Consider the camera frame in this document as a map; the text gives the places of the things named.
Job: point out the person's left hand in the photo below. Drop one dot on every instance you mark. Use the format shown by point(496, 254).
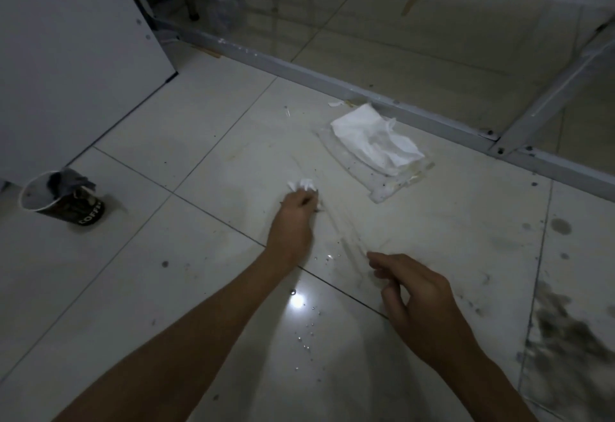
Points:
point(290, 234)

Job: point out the person's right hand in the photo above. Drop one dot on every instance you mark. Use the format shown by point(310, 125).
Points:
point(423, 311)

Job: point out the clear pack of white tissues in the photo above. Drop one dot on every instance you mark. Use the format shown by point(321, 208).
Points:
point(370, 143)

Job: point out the paper coffee cup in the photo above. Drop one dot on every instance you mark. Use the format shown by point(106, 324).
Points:
point(72, 210)

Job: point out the person's left forearm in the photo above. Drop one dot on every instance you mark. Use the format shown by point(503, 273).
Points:
point(182, 359)

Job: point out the small white paper scrap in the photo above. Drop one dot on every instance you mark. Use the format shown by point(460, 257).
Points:
point(336, 103)

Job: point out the white cabinet panel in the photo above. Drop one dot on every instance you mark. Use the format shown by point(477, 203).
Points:
point(72, 52)

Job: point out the metal frame rail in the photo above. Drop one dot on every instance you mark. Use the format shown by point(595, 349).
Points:
point(336, 88)

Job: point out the grey metal post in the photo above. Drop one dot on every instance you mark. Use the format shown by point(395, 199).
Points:
point(552, 98)

